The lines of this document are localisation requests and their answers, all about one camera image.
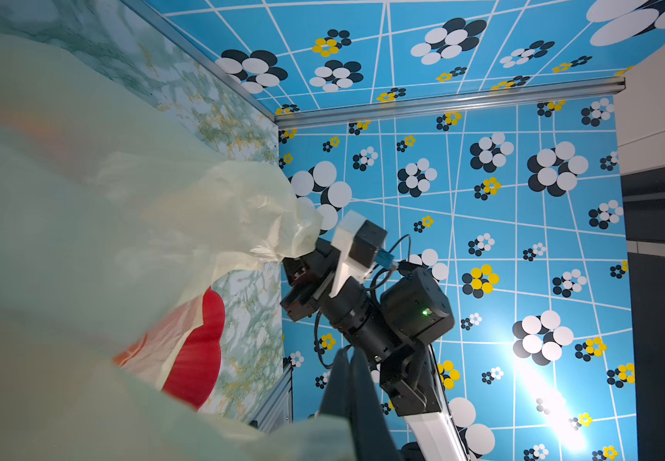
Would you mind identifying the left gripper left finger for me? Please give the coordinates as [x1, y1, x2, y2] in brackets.
[319, 348, 359, 460]

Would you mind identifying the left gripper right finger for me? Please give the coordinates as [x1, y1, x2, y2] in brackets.
[351, 350, 401, 461]

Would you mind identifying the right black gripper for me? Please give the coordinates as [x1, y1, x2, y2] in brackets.
[282, 238, 373, 334]

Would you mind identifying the translucent cream plastic bag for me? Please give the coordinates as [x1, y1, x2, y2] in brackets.
[0, 34, 355, 460]

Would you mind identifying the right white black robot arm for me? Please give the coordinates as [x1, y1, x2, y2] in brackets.
[282, 239, 471, 460]

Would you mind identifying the red flower-shaped plate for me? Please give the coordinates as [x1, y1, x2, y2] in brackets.
[163, 288, 226, 411]

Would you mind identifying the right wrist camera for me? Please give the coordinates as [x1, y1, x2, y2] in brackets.
[330, 211, 397, 298]

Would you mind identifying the right aluminium corner post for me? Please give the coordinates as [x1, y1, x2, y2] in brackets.
[274, 77, 626, 130]

